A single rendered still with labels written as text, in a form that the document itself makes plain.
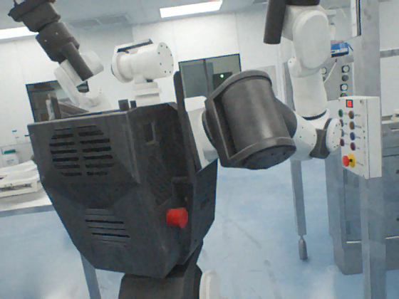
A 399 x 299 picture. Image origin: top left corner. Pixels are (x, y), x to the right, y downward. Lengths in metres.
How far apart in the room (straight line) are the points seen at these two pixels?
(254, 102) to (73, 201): 0.33
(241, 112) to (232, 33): 6.67
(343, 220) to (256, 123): 1.71
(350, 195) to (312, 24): 1.59
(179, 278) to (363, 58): 0.92
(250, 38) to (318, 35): 6.58
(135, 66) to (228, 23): 6.58
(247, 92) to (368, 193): 0.85
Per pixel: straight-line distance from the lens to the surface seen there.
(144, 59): 0.60
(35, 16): 0.93
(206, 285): 0.71
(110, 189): 0.47
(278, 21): 0.64
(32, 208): 1.60
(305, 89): 0.71
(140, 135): 0.44
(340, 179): 2.04
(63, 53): 0.88
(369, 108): 1.08
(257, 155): 0.47
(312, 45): 0.64
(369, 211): 1.30
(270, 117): 0.49
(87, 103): 0.92
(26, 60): 7.67
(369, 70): 1.20
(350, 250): 2.28
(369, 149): 1.10
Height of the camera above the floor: 1.30
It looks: 11 degrees down
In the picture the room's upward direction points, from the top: 8 degrees counter-clockwise
